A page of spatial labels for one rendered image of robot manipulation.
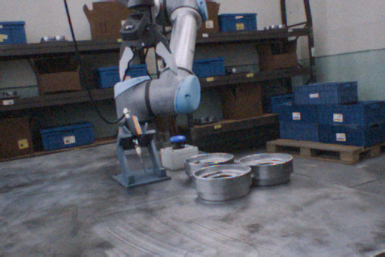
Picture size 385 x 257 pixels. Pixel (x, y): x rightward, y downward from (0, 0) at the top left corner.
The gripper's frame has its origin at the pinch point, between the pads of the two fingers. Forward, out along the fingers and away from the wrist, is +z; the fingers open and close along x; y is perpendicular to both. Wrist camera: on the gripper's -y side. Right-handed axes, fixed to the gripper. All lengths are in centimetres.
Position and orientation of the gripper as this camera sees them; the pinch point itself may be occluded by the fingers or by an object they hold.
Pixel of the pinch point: (148, 80)
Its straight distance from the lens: 105.8
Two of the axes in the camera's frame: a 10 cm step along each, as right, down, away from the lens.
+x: -9.7, 0.9, 2.2
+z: 1.2, 9.8, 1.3
